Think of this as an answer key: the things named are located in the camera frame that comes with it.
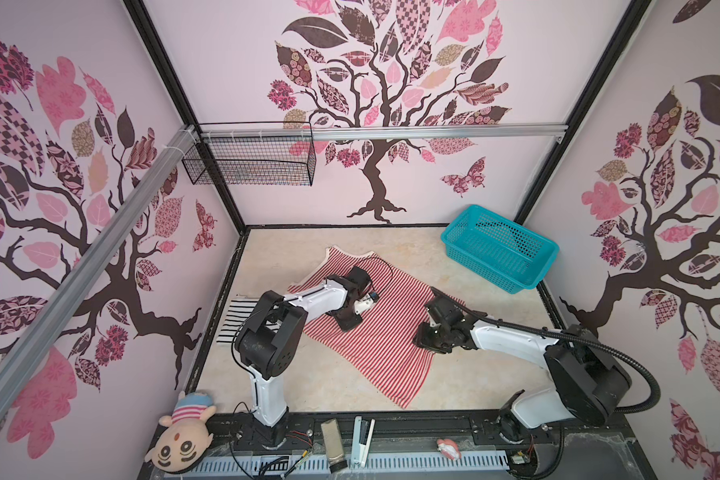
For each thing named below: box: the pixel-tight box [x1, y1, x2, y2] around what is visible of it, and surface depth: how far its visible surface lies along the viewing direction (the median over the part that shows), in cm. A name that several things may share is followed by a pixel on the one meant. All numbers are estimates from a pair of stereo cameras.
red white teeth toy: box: [436, 438, 462, 460], surface depth 69 cm
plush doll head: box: [144, 390, 217, 473], surface depth 69 cm
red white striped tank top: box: [288, 247, 434, 409], surface depth 87 cm
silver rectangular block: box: [320, 418, 348, 474], surface depth 71 cm
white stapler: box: [351, 416, 376, 468], surface depth 72 cm
